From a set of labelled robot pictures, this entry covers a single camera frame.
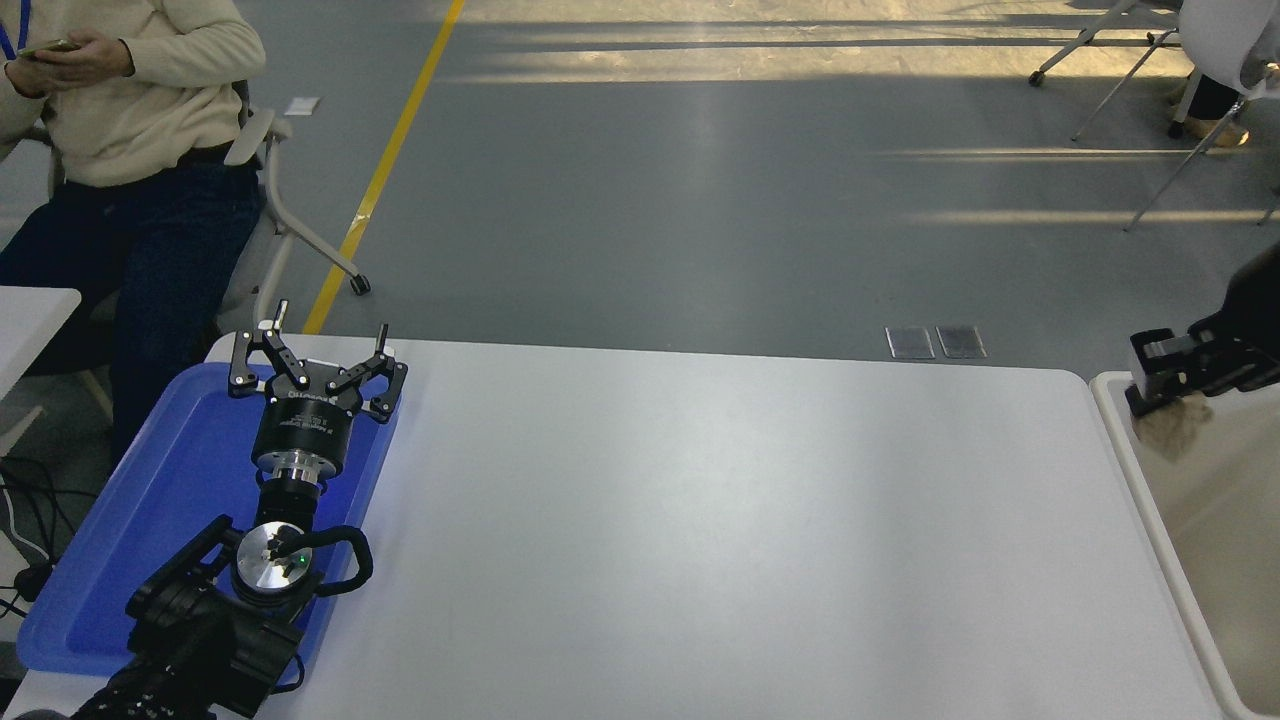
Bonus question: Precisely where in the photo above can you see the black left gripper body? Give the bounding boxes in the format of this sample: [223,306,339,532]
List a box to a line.
[249,357,374,466]

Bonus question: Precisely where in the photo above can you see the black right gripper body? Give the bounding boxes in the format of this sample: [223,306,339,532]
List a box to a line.
[1190,243,1280,351]

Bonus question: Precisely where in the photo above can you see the tan paper ball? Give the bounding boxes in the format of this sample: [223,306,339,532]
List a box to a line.
[1138,393,1216,463]

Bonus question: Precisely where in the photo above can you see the person's left hand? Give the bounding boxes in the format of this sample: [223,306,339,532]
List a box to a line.
[48,38,138,89]

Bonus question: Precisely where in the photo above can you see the person's right hand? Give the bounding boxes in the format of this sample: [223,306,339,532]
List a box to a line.
[2,54,53,100]

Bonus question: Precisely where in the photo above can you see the white office chair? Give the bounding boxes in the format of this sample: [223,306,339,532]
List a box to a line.
[78,70,373,421]

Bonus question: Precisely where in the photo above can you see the large pale bin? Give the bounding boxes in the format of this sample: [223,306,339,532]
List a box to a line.
[1090,370,1280,720]

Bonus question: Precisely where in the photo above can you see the blue plastic tray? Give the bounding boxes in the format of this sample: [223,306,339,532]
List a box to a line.
[17,360,401,691]

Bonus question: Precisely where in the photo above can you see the small white side table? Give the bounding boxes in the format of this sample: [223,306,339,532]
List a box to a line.
[0,286,83,456]

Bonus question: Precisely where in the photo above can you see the seated person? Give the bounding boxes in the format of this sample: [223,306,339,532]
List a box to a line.
[0,0,268,466]

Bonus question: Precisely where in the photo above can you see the grey-framed wheeled chair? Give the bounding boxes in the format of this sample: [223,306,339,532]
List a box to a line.
[1028,0,1181,141]

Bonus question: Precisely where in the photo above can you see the black floor cables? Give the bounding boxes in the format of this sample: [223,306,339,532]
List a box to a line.
[0,455,76,621]

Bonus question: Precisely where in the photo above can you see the blue lanyard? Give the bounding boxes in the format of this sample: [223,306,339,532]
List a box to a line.
[0,0,33,61]

